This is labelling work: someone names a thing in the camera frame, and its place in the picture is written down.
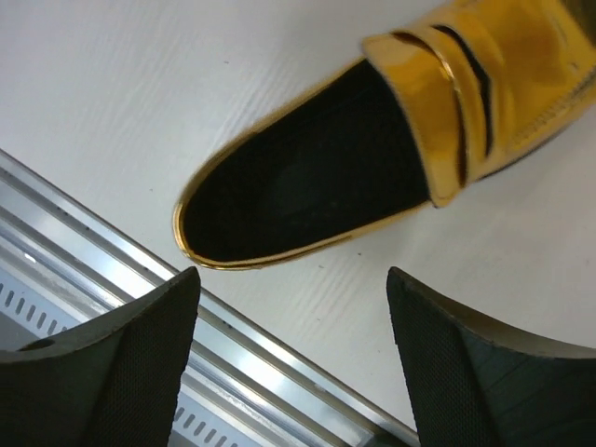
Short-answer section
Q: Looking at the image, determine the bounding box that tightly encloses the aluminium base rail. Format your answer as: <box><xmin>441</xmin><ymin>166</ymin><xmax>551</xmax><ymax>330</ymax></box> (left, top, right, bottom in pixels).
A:
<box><xmin>1</xmin><ymin>154</ymin><xmax>419</xmax><ymax>446</ymax></box>

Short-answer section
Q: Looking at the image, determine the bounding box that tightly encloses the white slotted cable duct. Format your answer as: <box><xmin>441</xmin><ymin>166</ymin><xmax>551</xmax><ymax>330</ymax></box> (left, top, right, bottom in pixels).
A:
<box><xmin>1</xmin><ymin>276</ymin><xmax>251</xmax><ymax>446</ymax></box>

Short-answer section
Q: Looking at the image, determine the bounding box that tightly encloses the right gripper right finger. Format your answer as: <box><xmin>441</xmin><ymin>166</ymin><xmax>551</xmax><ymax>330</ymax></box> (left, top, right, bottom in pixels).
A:
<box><xmin>386</xmin><ymin>267</ymin><xmax>595</xmax><ymax>446</ymax></box>

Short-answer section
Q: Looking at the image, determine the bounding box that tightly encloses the gold loafer shoe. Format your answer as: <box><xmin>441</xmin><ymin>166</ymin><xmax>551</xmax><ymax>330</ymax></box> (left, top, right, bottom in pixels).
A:
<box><xmin>173</xmin><ymin>1</ymin><xmax>595</xmax><ymax>270</ymax></box>

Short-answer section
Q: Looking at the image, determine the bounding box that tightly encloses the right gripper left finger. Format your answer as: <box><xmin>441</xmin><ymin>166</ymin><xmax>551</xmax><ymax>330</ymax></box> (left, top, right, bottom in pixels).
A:
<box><xmin>1</xmin><ymin>267</ymin><xmax>200</xmax><ymax>446</ymax></box>

